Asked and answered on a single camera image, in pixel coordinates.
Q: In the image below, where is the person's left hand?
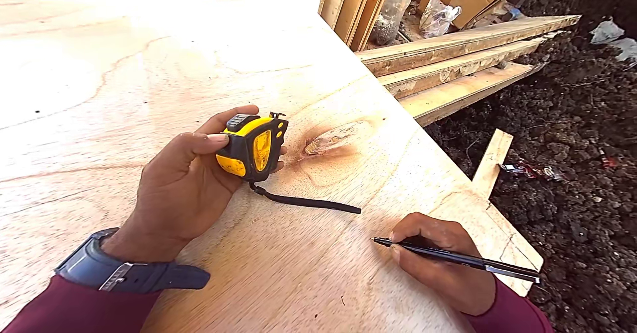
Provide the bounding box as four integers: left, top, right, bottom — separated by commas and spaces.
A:
101, 104, 288, 264

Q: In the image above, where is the person's right hand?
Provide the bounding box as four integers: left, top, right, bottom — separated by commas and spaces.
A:
389, 212, 497, 317

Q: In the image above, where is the black pen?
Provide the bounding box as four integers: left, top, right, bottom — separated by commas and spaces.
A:
372, 237, 541, 284

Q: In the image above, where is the yellow black tape measure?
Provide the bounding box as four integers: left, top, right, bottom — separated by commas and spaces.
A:
215, 112, 362, 214

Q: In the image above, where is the person's left forearm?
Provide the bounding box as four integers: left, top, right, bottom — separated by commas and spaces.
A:
0, 227, 211, 333

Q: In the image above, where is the person's right forearm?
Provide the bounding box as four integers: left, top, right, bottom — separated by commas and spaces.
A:
463, 276, 555, 333

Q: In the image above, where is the large plywood sheet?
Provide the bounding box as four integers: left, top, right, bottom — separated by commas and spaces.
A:
0, 0, 544, 333

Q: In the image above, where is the short wooden piece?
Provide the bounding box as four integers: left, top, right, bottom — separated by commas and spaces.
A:
471, 128, 514, 200

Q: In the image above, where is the red white wrapper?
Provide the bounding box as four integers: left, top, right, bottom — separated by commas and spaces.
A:
500, 161, 563, 181

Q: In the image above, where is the long wooden plank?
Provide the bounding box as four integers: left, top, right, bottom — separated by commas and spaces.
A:
398, 62, 547, 127
355, 15, 582, 78
377, 30, 564, 100

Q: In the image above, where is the clear plastic container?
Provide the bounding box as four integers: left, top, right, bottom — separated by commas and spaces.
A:
371, 0, 416, 46

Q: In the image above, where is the white plastic scrap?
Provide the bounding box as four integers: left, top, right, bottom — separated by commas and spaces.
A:
590, 17, 626, 45
608, 38, 637, 64

